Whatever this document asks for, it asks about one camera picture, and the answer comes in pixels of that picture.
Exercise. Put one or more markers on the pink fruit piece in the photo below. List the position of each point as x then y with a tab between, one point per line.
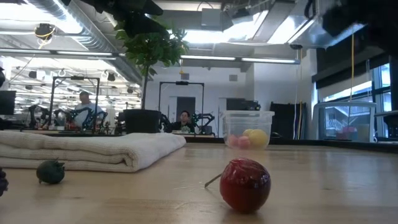
244	142
233	141

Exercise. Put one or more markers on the yellow lemon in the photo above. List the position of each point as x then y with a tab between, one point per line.
258	138
247	132

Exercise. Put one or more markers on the dark blackberry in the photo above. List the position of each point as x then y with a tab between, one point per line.
2	183

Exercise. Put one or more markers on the background black robot arm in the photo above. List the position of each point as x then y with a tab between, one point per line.
38	116
203	121

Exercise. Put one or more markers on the clear plastic tupperware container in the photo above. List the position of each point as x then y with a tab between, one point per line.
247	121

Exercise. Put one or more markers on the person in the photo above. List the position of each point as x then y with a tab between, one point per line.
84	109
184	119

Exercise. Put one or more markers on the potted plant in black pot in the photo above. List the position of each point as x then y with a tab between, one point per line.
141	121

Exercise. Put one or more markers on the ceiling light strip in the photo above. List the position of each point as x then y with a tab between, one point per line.
84	53
236	58

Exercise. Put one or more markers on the black cabinet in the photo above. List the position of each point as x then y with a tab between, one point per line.
286	121

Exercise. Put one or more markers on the plaid folded dish towel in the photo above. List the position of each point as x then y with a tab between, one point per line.
93	149

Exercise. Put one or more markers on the dark green berry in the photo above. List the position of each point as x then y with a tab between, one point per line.
50	172

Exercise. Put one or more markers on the black desk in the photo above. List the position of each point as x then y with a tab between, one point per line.
387	121

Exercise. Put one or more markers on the black monitor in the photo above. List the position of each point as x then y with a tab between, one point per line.
7	102

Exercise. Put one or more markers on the black station frame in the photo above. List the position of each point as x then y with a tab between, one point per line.
182	83
74	77

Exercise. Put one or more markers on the silver ceiling duct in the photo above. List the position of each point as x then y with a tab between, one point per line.
93	34

